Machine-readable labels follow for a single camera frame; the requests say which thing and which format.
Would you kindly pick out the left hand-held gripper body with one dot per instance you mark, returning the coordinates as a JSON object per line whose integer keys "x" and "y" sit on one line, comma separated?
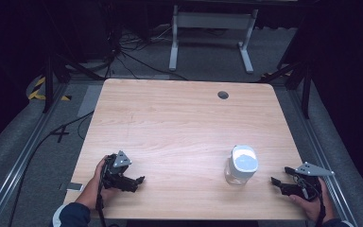
{"x": 119, "y": 172}

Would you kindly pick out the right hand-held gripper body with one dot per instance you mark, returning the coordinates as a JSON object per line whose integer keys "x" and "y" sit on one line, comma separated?
{"x": 305, "y": 186}

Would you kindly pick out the clear jar with white lid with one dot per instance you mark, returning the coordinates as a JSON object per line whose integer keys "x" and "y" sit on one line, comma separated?
{"x": 242, "y": 164}

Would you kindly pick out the person's left hand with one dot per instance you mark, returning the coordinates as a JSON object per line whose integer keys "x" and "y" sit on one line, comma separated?
{"x": 98, "y": 176}

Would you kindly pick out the person's right hand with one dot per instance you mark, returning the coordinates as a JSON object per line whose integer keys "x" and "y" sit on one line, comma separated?
{"x": 312, "y": 208}

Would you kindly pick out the grey tape patch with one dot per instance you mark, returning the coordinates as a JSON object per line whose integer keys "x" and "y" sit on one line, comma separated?
{"x": 74, "y": 186}

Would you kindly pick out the black cross tape mark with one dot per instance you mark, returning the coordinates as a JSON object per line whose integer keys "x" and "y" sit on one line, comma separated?
{"x": 60, "y": 133}

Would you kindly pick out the black tripod stand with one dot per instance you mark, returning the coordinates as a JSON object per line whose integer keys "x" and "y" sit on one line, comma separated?
{"x": 48, "y": 85}
{"x": 305, "y": 85}

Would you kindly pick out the yellow and black floor tape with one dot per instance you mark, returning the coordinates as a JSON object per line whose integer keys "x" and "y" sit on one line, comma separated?
{"x": 34, "y": 93}

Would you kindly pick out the white metal stand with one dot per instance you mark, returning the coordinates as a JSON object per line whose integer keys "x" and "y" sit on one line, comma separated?
{"x": 212, "y": 20}

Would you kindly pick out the aluminium floor rail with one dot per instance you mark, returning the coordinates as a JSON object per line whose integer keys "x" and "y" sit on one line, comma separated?
{"x": 22, "y": 157}
{"x": 321, "y": 157}

